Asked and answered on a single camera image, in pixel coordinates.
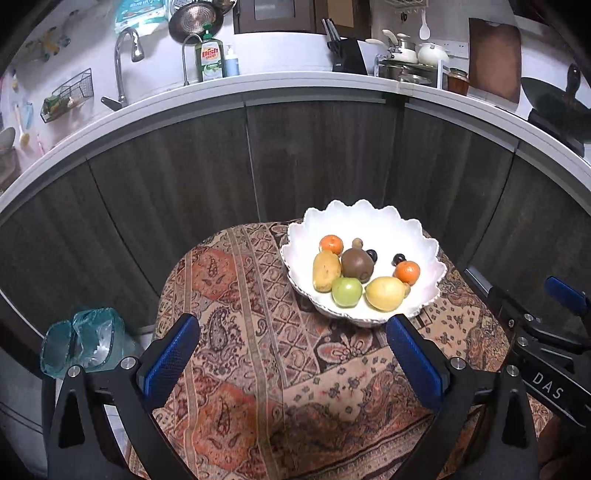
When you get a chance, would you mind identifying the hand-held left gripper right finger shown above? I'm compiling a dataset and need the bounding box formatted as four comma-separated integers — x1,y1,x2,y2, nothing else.
385,313,541,480

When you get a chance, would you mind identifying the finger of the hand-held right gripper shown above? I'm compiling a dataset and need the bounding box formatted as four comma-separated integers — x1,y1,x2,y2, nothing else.
531,276,591,367
464,267,591,428

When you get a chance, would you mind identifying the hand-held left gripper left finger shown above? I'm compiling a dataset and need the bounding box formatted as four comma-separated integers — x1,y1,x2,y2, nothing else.
42,313,201,480

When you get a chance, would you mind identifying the orange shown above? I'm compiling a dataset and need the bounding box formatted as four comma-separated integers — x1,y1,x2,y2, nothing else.
394,260,421,284

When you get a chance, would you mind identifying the green apple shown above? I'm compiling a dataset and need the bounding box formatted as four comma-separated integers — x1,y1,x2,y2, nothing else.
331,276,363,306

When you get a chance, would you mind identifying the brown kiwi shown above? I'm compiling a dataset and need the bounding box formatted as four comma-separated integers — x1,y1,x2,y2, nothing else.
341,247,375,283

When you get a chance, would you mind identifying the yellow mango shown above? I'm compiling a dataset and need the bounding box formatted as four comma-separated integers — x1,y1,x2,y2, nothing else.
312,250,341,293

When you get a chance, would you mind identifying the white scalloped bowl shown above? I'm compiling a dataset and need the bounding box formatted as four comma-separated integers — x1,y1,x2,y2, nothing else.
280,199,448,328

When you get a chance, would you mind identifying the yellow lemon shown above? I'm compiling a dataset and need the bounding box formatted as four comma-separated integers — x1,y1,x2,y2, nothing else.
365,276,407,311

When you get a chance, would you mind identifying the patterned paisley tablecloth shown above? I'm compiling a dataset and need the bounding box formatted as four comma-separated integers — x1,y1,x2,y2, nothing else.
127,222,555,480

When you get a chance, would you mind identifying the black wok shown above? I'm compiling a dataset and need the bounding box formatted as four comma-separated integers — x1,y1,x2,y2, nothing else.
521,64,591,139

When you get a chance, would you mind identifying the glass jar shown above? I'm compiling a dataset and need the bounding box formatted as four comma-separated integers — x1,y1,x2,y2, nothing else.
446,68,470,95

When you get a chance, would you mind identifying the dark wood counter cabinet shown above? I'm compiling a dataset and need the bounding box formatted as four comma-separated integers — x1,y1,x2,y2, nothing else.
0,88,591,384

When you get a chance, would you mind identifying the brown cutting board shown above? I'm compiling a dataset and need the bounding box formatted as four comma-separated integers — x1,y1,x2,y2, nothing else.
468,17,522,104

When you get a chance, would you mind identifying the steel pot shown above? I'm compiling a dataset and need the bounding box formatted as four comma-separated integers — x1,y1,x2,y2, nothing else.
376,58,437,86

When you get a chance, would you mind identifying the white pot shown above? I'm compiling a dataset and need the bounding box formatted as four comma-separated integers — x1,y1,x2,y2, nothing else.
417,41,450,66

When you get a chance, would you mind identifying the black knife block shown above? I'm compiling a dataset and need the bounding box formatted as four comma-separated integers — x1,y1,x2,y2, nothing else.
322,18,369,75

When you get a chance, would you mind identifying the blue white pump bottle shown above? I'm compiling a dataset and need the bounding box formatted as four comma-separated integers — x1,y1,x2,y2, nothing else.
223,45,241,78

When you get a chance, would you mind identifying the tall chrome faucet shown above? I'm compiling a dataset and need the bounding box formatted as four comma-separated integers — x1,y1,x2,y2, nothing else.
102,27,146,112

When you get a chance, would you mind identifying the small chrome faucet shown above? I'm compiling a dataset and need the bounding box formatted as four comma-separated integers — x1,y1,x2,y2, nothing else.
181,33,204,87

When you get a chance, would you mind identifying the green dish soap bottle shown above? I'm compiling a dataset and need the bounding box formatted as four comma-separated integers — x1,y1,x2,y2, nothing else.
199,24,225,82

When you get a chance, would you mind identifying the copper frying pan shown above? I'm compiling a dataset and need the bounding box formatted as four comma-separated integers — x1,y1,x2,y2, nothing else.
168,1,225,45

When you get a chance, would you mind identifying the paper towel package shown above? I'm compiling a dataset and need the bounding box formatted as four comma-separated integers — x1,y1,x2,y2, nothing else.
114,0,168,34

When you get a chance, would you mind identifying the wire wall basket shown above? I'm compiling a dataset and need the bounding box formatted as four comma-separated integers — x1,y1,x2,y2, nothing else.
40,68,93,123

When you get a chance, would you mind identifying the yellow blue wall ornament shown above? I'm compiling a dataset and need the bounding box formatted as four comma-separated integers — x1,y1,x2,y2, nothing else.
25,25,72,61

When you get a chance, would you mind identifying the wooden wall cabinet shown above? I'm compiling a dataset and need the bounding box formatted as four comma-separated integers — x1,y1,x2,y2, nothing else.
233,0,372,35

